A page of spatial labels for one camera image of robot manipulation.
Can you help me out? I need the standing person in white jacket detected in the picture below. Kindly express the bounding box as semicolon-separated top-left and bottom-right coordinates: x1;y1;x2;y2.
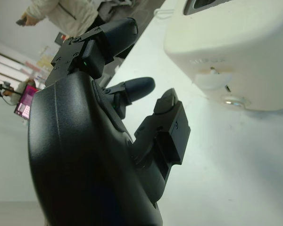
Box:
16;0;107;37

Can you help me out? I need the white toaster power cable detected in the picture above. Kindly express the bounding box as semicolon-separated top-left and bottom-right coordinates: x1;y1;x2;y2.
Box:
154;8;175;19

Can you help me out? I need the pink box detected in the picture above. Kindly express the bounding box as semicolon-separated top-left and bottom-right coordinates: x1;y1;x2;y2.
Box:
14;85;38;120

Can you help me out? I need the person's right hand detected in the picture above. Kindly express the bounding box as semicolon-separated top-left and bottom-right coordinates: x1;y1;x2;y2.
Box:
21;12;39;27

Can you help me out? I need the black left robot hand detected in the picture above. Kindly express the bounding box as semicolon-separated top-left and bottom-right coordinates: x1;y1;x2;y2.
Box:
27;17;191;226

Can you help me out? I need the cream two-slot toaster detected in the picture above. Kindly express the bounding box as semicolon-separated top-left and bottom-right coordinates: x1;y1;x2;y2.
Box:
164;0;283;111

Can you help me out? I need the seated person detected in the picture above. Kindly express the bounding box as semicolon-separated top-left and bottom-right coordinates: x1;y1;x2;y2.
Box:
0;80;36;106

